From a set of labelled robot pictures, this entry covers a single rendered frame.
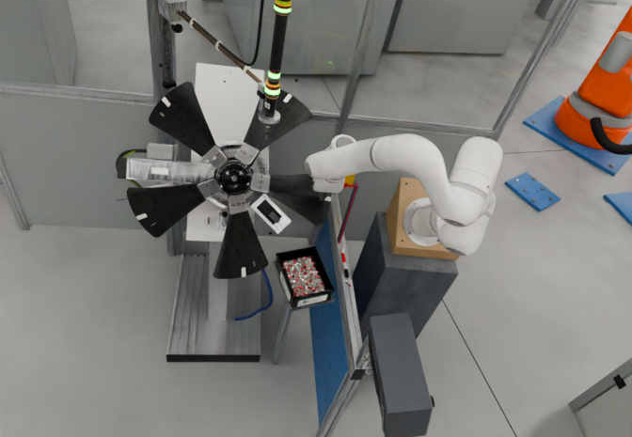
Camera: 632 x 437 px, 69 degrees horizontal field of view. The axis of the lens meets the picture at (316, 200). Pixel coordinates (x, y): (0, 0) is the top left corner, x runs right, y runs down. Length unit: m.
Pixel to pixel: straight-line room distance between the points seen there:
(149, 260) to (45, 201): 0.65
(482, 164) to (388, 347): 0.52
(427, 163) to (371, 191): 1.67
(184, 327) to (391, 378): 1.52
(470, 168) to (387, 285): 0.90
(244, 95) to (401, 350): 1.13
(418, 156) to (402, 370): 0.53
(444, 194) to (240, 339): 1.66
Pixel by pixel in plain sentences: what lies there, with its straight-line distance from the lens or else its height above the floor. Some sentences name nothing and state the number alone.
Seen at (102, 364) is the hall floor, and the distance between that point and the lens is 2.60.
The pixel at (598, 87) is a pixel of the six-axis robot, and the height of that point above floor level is 0.56.
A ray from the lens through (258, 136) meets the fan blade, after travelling 1.64.
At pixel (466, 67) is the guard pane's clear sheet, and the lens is 2.40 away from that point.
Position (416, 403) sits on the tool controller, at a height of 1.25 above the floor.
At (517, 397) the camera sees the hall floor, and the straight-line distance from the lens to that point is 2.93.
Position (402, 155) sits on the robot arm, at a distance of 1.09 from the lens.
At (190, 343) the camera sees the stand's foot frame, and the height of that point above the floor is 0.08.
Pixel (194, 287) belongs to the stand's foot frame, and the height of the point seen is 0.06.
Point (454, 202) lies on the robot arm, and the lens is 1.09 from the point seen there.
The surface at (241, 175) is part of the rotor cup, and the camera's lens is 1.58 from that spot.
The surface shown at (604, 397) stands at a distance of 2.89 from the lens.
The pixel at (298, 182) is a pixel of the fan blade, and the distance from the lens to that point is 1.68.
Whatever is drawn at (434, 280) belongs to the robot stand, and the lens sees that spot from 1.94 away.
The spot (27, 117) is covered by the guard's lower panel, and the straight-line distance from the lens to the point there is 2.61.
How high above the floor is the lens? 2.29
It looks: 44 degrees down
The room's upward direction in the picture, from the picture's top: 14 degrees clockwise
